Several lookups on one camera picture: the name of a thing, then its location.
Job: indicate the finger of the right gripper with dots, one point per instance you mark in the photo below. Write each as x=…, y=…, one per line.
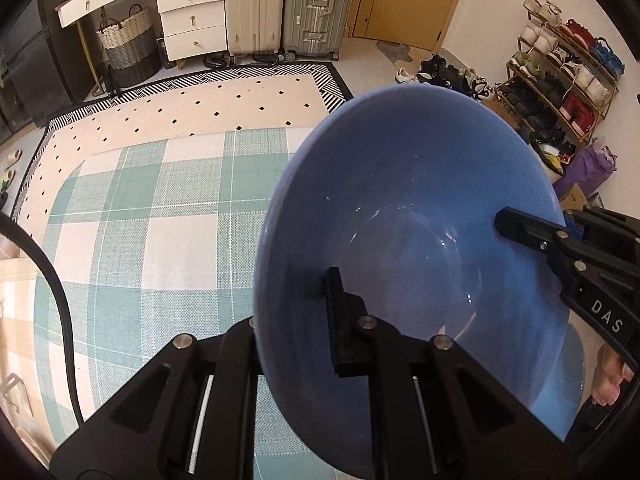
x=535, y=233

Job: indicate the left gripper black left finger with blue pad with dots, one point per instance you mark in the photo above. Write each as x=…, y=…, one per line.
x=189, y=413

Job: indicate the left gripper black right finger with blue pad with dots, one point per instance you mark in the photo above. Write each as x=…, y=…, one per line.
x=435, y=413

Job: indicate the light blue ribbed bowl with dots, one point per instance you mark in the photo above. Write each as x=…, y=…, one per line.
x=561, y=398

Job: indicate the large blue bowl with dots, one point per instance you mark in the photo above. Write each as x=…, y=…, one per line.
x=398, y=189

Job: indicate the right hand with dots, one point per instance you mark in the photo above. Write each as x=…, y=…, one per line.
x=609, y=375

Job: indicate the cardboard box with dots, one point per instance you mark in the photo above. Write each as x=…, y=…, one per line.
x=575, y=199

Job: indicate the purple bag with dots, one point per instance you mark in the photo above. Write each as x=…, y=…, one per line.
x=589, y=168

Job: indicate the shoe rack with shoes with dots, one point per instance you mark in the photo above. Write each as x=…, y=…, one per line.
x=560, y=84

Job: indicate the beige checked tablecloth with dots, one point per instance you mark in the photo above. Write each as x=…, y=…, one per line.
x=18, y=286

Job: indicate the teal checked tablecloth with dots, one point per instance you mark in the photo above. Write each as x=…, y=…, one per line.
x=150, y=242

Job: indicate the metal phone stand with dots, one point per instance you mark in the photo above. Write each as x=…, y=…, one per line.
x=14, y=391

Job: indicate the wooden door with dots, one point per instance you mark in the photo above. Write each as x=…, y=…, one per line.
x=421, y=24

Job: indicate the patterned rug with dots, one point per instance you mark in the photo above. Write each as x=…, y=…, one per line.
x=211, y=101

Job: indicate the silver suitcase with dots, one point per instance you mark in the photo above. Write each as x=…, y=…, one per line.
x=313, y=28

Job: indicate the white suitcase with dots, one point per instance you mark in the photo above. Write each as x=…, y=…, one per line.
x=253, y=26

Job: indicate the woven laundry basket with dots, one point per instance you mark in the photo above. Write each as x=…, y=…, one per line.
x=131, y=47

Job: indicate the white dresser with drawers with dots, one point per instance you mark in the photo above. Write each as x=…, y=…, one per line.
x=189, y=28

